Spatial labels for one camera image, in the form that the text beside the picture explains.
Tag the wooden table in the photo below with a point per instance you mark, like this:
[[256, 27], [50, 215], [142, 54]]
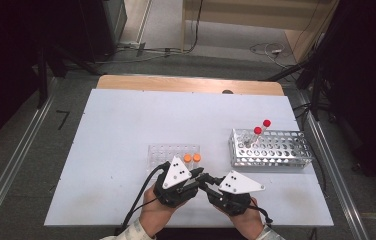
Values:
[[176, 83]]

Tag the aluminium floor rail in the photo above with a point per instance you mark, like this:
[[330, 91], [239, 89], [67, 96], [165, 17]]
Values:
[[19, 146], [339, 193]]

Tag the wooden cabinet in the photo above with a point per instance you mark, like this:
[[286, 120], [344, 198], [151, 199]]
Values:
[[242, 15]]

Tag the red capped test tube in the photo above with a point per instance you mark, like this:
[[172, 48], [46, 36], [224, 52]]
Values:
[[266, 123], [257, 130]]

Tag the white board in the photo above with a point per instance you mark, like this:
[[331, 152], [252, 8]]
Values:
[[176, 116]]

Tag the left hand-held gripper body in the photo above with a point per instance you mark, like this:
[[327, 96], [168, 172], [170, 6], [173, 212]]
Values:
[[174, 196]]

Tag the person's left hand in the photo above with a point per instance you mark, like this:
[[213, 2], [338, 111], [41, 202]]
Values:
[[157, 216]]

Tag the person's dark clothing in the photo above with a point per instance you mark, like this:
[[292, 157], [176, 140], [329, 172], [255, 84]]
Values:
[[202, 235]]

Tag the black metal stand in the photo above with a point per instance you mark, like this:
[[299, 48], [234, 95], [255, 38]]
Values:
[[316, 96], [42, 83]]

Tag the dark table grommet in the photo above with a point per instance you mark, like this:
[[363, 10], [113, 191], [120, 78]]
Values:
[[227, 91]]

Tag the person's right hand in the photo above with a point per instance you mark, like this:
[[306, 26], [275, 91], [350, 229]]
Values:
[[247, 225]]

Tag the clear plastic tube rack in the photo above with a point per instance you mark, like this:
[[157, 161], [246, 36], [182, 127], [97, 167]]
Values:
[[162, 153]]

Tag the perforated metal tube rack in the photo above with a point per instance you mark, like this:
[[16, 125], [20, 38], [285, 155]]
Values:
[[269, 160]]

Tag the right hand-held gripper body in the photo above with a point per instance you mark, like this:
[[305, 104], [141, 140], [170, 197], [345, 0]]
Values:
[[232, 203]]

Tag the white power strip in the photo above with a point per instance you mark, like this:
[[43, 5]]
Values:
[[127, 44]]

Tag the black cabinet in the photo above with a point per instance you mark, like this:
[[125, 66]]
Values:
[[102, 26]]

